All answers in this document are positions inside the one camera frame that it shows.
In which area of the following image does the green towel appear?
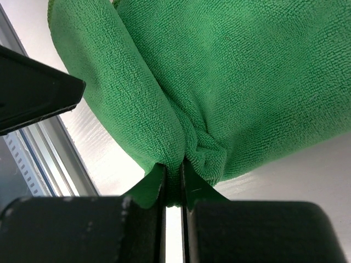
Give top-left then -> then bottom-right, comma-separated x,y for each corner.
47,1 -> 350,206

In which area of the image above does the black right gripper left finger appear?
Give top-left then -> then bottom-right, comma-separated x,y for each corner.
1,164 -> 167,262

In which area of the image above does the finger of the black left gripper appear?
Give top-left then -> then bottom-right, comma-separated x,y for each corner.
1,47 -> 86,135

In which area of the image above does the aluminium front rail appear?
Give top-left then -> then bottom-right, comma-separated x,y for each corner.
0,5 -> 99,197

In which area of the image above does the slotted cable duct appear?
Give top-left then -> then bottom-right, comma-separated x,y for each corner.
3,131 -> 48,197

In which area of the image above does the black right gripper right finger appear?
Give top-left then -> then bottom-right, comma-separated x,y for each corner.
180,161 -> 346,262

